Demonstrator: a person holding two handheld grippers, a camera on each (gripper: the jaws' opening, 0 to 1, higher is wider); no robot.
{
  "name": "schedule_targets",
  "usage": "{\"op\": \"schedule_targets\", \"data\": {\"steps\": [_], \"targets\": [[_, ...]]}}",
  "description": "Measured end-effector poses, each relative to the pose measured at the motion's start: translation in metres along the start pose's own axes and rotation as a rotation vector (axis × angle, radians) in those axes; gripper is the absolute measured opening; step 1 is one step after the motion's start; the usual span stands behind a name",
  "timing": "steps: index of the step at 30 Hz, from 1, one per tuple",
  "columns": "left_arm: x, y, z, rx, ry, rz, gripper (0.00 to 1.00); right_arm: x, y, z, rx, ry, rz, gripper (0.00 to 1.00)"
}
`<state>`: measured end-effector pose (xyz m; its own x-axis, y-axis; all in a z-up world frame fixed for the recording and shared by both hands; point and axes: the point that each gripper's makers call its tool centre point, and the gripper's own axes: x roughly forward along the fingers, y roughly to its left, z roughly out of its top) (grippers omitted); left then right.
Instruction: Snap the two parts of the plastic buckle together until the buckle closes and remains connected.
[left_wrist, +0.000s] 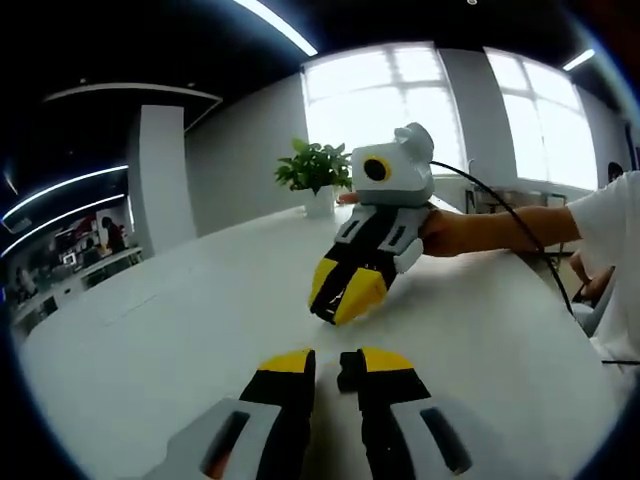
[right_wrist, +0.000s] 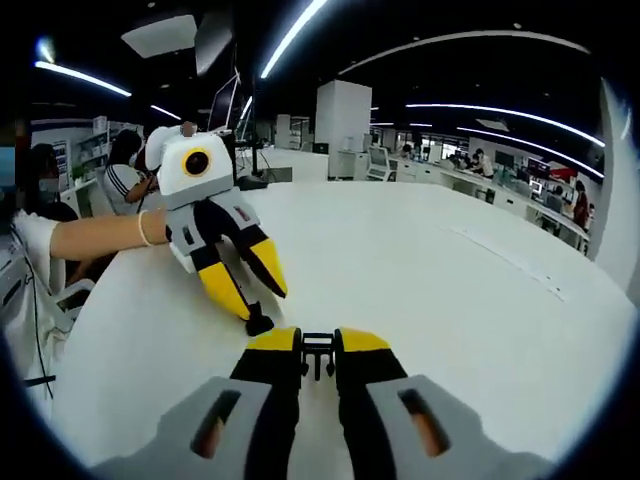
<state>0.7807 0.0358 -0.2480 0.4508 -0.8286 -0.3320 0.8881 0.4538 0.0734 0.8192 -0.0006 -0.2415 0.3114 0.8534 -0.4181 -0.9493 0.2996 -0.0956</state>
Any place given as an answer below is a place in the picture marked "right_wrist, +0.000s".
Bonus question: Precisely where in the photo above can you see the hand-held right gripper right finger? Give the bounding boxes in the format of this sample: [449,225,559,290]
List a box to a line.
[333,326,559,480]

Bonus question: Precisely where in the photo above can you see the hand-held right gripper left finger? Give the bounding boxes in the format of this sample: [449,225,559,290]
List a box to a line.
[92,324,305,480]

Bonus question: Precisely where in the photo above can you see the black plastic buckle socket part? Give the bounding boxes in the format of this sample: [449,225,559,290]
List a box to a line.
[244,301,276,337]

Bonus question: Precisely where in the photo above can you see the black plastic buckle pronged part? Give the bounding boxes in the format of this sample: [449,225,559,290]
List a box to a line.
[301,331,335,382]

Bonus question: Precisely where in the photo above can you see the person's left hand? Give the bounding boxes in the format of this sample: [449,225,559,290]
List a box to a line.
[148,207,171,246]

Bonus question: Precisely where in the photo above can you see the computer monitor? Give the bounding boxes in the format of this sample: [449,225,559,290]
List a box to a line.
[208,74,242,132]

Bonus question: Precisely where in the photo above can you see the black monitor stand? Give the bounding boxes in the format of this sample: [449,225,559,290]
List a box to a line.
[237,74,269,190]

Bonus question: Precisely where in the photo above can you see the white ceiling light strip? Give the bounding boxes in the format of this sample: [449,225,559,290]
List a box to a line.
[34,60,132,97]
[405,103,606,149]
[259,0,329,79]
[469,127,606,179]

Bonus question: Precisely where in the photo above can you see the white chair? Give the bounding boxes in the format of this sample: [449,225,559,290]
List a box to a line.
[52,278,97,321]

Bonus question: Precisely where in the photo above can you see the white ceiling vent panel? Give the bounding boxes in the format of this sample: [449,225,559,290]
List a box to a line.
[121,14,199,57]

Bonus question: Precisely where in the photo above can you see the white kiosk machine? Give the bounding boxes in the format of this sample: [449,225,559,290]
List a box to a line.
[367,144,396,181]

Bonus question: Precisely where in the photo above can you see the white chest-worn device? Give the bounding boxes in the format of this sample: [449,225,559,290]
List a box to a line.
[0,257,29,326]

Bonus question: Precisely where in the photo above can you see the white office desks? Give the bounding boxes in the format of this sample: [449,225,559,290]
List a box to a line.
[439,164,591,251]

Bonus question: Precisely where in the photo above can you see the black cable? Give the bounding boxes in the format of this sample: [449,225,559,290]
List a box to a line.
[14,239,56,401]

